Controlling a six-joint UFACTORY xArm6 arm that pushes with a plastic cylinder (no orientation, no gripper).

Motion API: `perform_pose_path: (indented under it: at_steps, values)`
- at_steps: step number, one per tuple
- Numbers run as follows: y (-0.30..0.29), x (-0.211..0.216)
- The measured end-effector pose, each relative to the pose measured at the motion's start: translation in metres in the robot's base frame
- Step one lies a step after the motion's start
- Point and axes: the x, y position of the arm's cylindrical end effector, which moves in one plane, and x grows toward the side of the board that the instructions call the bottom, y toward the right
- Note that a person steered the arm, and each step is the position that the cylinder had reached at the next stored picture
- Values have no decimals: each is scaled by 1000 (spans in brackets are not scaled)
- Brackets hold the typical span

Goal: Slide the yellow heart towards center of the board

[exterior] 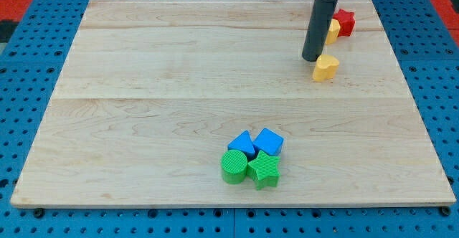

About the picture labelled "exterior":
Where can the red star block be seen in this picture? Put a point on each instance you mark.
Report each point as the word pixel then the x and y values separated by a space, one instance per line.
pixel 346 21

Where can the wooden board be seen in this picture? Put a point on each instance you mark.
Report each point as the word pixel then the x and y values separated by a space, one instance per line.
pixel 153 91

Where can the green star block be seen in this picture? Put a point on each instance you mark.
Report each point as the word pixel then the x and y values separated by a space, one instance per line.
pixel 263 170

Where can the yellow block behind rod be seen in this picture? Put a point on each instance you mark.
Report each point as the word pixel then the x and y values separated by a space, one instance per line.
pixel 333 32

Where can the blue cube block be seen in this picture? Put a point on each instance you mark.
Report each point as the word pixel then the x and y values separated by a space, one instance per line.
pixel 269 142

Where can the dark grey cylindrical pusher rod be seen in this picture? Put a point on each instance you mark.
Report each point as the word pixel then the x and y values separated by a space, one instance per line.
pixel 320 21

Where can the blue triangle block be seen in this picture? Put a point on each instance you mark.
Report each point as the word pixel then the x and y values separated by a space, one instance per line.
pixel 243 142

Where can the green cylinder block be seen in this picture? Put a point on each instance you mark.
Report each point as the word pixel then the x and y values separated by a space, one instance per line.
pixel 234 166

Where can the yellow heart block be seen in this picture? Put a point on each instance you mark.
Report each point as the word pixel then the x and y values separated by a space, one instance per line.
pixel 325 68

